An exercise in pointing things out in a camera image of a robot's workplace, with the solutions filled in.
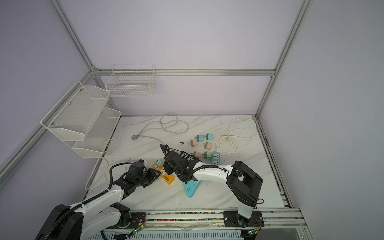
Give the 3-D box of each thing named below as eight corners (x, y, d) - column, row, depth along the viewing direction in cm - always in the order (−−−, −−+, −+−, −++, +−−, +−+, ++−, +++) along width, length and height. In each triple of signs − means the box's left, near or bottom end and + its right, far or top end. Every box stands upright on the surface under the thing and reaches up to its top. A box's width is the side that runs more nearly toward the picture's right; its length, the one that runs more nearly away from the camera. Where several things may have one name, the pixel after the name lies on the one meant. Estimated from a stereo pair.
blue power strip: (212, 164, 95) (212, 162, 93) (211, 154, 100) (212, 152, 98) (220, 164, 95) (221, 162, 93) (219, 154, 100) (219, 152, 98)
